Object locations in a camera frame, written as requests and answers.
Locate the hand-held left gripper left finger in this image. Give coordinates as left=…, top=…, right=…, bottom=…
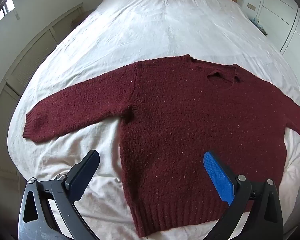
left=18, top=149, right=100, bottom=240

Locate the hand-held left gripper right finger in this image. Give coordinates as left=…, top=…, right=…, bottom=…
left=203, top=151, right=284, bottom=240

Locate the dark red knitted sweater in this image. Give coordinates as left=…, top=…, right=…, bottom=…
left=22, top=54, right=300, bottom=238

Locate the bedside table with blue items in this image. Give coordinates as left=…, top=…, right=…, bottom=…
left=250, top=17, right=268, bottom=36

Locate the window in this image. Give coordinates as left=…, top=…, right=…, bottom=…
left=0, top=0, right=15, bottom=30

